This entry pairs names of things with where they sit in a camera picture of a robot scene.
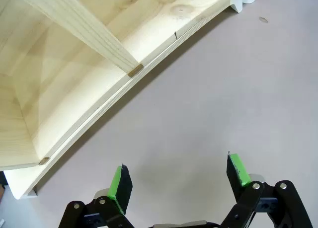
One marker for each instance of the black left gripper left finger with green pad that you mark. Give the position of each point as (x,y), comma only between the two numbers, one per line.
(119,188)

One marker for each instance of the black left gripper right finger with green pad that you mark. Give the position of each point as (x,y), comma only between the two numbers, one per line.
(248,200)

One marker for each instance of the light wooden shelf box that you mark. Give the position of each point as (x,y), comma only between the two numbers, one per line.
(74,64)

